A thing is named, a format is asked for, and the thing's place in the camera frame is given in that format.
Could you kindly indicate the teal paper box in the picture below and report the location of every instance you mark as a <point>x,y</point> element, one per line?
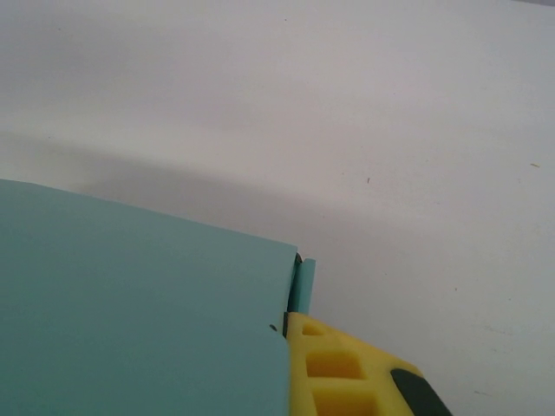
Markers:
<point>130,303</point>

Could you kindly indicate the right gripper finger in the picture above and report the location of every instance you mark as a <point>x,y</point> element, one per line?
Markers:
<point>347,390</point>

